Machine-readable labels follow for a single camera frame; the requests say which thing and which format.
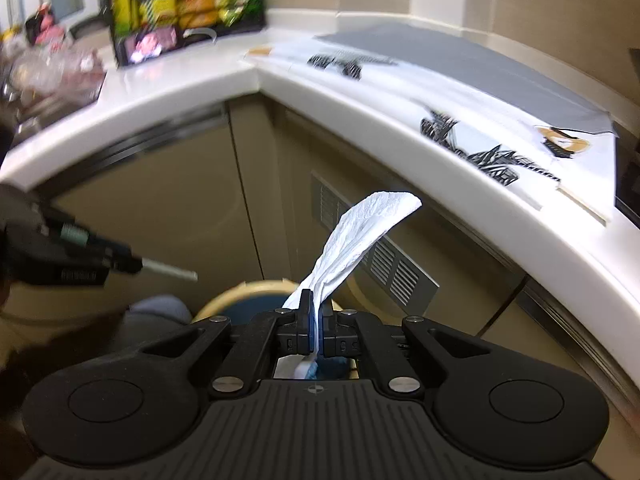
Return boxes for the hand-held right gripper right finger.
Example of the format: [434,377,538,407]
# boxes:
[316,305,496,394]

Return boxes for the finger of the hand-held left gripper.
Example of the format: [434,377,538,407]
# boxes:
[46,210,199,286]

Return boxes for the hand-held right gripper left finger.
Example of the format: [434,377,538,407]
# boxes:
[140,290,317,394]

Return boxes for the wooden-rimmed trash bin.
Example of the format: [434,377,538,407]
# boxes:
[192,279,361,381]

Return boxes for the white tissue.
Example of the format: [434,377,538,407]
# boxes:
[277,190,422,380]

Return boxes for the person's leg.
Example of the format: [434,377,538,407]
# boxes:
[112,294,195,346]

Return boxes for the cabinet vent grille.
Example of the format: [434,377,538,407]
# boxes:
[310,172,441,311]

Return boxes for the clear bag red contents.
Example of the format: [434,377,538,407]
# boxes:
[10,40,108,106]

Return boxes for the green bottle yellow cap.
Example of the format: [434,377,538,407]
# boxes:
[107,0,141,38]

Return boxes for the white patterned mat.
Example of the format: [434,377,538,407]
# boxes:
[242,40,618,226]

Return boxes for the grey counter mat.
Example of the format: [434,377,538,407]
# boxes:
[314,22,621,136]

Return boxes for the black stove top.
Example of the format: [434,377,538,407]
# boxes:
[612,135,640,216]

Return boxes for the black wire kitchen rack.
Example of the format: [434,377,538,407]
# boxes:
[102,0,266,68]

